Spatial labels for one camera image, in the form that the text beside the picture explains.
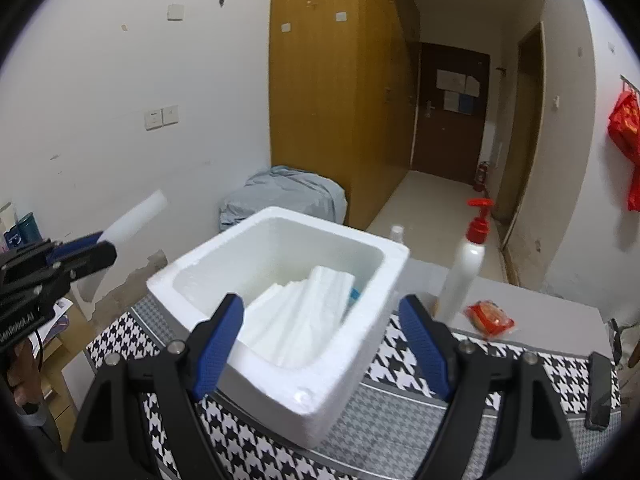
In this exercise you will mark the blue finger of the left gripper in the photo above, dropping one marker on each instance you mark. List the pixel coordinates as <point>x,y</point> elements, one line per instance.
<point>75,245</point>
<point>81,264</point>

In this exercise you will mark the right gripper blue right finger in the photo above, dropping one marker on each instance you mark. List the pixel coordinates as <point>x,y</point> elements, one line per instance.
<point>458,372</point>

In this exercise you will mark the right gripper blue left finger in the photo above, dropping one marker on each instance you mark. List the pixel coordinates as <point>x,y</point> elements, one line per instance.
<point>183,373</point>

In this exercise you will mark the white foam strip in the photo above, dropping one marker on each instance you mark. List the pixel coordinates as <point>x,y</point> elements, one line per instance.
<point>89,291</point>

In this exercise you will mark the white towel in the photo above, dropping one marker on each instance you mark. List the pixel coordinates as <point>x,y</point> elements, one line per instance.
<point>290,325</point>

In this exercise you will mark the person's left hand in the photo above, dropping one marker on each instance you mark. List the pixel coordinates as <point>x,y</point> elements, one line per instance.
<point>24,379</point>

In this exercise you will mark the blue box on shelf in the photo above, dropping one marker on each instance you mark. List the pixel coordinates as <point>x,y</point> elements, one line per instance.
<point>25,231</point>

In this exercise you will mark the red snack packet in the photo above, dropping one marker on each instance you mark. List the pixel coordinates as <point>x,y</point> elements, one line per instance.
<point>489,319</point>

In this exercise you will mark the cardboard boxes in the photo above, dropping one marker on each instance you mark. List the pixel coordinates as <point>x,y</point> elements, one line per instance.
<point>58,353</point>

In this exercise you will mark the houndstooth table mat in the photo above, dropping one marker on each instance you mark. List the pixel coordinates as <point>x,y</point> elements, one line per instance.
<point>532,439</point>

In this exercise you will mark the white red pump bottle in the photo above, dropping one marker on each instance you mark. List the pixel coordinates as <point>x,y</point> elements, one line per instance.
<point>467,263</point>

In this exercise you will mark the light blue tissue pack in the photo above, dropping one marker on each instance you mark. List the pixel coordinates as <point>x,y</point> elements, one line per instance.
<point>353,297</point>

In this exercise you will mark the black smartphone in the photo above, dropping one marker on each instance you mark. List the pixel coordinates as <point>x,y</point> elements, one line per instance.
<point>599,403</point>

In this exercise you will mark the white styrofoam box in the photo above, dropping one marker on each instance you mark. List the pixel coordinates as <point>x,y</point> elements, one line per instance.
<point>278,246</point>

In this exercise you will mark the clear plastic bottle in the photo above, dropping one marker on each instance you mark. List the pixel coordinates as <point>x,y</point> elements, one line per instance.
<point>397,234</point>

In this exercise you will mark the red fire extinguisher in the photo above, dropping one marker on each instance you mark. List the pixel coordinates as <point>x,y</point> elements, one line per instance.
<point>480,178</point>

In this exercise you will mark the grey cloth pile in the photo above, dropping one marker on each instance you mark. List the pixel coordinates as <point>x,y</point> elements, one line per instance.
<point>288,188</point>

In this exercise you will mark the dark brown door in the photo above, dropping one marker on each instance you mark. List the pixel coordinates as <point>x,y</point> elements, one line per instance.
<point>452,111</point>

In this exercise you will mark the red hanging bag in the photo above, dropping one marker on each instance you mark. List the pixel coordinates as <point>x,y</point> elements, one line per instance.
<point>623,130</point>

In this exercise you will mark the wooden wardrobe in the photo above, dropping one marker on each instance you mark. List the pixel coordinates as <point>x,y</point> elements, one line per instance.
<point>343,77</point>

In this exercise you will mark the wall socket plate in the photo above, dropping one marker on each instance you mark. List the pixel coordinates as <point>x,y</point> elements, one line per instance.
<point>153,119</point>

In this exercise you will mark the wall switch plate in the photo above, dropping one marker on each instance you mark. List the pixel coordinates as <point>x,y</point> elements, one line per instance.
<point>170,115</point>

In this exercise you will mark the upper wall plate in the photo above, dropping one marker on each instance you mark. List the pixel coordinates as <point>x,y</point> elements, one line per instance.
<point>175,12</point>

